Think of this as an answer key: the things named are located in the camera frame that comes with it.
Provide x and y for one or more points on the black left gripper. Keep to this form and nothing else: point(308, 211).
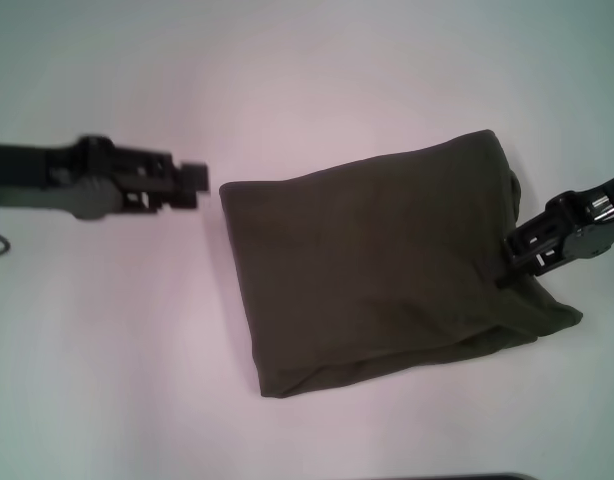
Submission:
point(72, 180)

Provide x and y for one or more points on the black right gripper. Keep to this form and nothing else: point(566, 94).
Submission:
point(599, 220)

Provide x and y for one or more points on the dark green printed t-shirt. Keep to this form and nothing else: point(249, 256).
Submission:
point(377, 270)

